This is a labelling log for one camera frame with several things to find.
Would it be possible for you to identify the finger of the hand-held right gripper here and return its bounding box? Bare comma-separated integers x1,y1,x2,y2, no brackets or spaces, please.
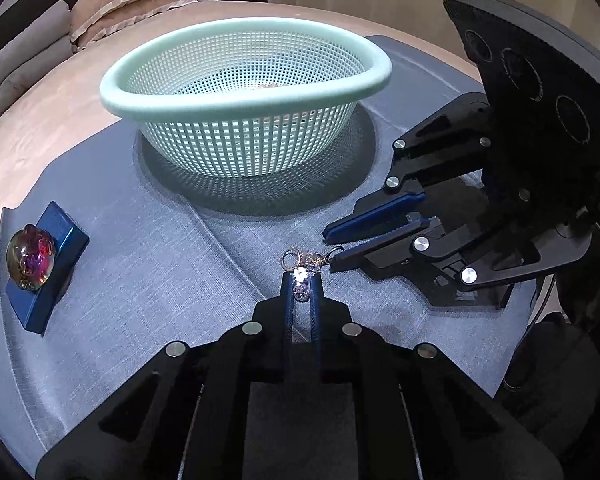
322,92,496,243
328,216,546,311

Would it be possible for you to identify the person's dark clothing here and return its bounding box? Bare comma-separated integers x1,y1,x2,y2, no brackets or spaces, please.
495,160,600,480

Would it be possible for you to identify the blue grey cloth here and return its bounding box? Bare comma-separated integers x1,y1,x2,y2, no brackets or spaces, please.
0,35,541,480

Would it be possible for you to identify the iridescent glass ornament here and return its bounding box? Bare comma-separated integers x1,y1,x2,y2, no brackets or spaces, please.
6,227,56,291

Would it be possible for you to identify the crystal cluster hook earring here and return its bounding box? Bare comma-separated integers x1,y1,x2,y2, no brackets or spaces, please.
281,246,345,303

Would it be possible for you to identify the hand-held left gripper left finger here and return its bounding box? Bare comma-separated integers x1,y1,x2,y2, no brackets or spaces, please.
35,272,301,480

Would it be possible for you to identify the teal plastic mesh basket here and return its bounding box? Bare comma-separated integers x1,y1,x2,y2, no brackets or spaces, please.
99,16,393,179

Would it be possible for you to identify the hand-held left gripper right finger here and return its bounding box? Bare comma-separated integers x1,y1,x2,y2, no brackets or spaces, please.
307,270,566,480

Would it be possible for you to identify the beige bed cover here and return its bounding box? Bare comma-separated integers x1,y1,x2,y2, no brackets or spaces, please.
0,0,486,261

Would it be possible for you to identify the dark blue rectangular box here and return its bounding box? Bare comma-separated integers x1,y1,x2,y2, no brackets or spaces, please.
6,201,90,335

